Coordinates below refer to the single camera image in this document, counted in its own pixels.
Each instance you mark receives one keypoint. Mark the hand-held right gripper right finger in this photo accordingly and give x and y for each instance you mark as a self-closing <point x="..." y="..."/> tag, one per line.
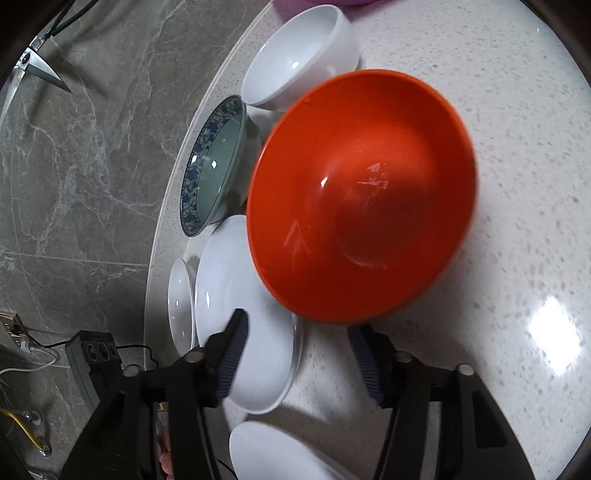
<point x="369" y="364"/>

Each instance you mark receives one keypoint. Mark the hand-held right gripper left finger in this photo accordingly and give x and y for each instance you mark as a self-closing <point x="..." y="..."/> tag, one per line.
<point x="231" y="357"/>

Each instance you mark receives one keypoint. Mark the orange bowl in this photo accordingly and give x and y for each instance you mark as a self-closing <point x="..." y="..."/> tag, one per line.
<point x="369" y="198"/>

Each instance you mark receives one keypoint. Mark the blue patterned green bowl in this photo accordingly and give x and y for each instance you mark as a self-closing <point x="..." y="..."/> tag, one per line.
<point x="214" y="161"/>

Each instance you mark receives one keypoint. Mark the white deep bowl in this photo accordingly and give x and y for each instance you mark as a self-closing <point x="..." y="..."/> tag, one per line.
<point x="300" y="50"/>

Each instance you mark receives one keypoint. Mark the person's left hand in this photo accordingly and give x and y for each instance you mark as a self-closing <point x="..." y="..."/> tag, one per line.
<point x="164" y="461"/>

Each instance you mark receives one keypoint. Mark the large white plate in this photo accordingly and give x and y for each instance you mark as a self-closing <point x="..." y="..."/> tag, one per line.
<point x="263" y="355"/>

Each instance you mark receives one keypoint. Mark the small white plate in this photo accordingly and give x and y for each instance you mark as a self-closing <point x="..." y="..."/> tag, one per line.
<point x="181" y="304"/>

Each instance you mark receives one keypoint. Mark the white power strip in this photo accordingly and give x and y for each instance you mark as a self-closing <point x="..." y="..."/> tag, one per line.
<point x="14" y="330"/>

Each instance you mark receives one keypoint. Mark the chrome metal stand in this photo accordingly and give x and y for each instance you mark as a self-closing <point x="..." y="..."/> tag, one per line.
<point x="39" y="64"/>

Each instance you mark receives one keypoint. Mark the purple plastic basin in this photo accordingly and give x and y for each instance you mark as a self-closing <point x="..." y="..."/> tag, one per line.
<point x="318" y="2"/>

